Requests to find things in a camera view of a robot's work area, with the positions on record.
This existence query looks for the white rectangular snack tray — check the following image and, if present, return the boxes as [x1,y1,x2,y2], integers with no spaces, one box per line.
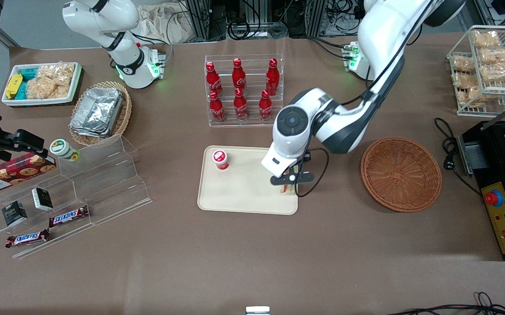
[1,62,83,107]

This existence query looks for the beige plastic tray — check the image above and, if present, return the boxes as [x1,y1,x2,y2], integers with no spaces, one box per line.
[197,146,300,216]

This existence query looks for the oval light wicker basket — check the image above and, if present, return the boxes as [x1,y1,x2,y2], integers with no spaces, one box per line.
[69,80,133,147]

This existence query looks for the round brown wicker basket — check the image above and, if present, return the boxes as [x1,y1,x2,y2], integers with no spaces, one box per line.
[360,137,443,213]

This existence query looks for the red tartan cookie box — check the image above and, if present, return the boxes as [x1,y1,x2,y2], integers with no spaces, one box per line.
[0,153,57,196]

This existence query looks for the green lidded white cup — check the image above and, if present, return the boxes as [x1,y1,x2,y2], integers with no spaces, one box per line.
[49,139,80,163]

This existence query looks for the clear rice cracker bag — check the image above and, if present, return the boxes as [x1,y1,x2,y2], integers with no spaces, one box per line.
[26,76,68,100]
[38,63,76,87]

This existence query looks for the yellow snack packet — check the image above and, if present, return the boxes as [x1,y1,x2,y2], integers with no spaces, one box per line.
[5,74,24,100]

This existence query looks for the small black box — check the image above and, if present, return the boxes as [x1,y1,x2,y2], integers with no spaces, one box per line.
[1,201,28,227]
[31,188,54,212]

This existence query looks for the clear acrylic bottle rack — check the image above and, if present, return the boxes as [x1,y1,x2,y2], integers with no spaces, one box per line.
[204,54,285,128]

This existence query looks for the red lidded cup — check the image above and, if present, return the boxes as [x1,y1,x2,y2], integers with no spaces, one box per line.
[211,149,230,171]

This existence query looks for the red cola bottle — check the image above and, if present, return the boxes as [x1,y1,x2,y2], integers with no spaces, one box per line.
[258,89,274,122]
[232,58,247,93]
[209,90,226,123]
[205,61,223,97]
[265,58,280,96]
[233,87,249,121]

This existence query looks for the stacked foil trays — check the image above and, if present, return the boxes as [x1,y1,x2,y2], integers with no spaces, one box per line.
[69,86,124,139]

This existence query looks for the Snickers chocolate bar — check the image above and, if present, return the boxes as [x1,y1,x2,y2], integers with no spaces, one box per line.
[49,205,90,228]
[5,228,51,249]

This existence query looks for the clear acrylic stepped shelf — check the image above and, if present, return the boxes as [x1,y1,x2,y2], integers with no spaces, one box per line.
[0,133,153,259]

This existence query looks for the beige cloth bag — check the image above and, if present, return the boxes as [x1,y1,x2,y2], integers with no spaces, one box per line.
[136,3,197,45]

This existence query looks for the clear bag of pastries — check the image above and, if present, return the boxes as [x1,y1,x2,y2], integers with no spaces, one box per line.
[479,47,505,66]
[472,30,501,49]
[481,63,505,82]
[457,87,490,109]
[451,55,477,74]
[452,72,481,89]

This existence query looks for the red emergency stop button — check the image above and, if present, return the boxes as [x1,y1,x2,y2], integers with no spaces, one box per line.
[484,191,504,207]

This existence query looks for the coiled black cable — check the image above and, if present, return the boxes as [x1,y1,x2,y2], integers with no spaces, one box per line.
[227,17,262,41]

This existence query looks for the black power cable with plug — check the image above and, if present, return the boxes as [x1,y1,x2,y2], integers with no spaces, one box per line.
[434,117,483,196]

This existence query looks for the aluminium frame rack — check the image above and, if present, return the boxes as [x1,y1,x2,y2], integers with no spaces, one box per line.
[178,0,369,42]

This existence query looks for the white wire rack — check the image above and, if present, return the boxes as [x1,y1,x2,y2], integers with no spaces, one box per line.
[446,25,505,118]

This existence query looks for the black floor cables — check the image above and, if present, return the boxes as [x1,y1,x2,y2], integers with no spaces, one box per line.
[386,292,505,315]

